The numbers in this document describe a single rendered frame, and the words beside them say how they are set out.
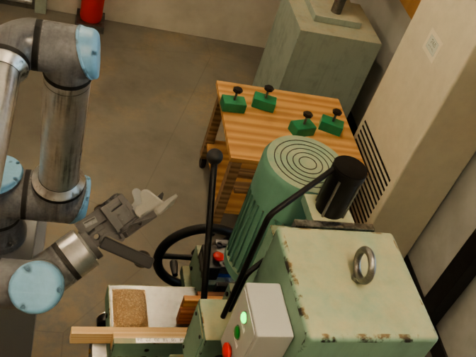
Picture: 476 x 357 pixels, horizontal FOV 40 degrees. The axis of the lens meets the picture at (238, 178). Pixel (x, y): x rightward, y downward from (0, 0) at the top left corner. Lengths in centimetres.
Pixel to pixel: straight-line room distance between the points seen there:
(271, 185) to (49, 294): 44
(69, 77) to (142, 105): 229
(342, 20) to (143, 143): 127
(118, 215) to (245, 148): 156
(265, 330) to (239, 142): 193
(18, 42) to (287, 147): 62
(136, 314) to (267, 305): 67
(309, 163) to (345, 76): 252
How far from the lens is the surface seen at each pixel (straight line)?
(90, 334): 158
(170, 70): 416
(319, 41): 358
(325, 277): 104
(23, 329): 231
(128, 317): 164
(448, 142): 290
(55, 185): 188
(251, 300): 101
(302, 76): 368
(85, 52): 150
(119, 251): 135
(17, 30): 151
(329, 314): 99
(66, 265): 132
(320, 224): 112
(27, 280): 120
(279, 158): 124
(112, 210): 134
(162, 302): 170
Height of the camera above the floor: 225
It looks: 40 degrees down
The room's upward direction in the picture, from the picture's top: 20 degrees clockwise
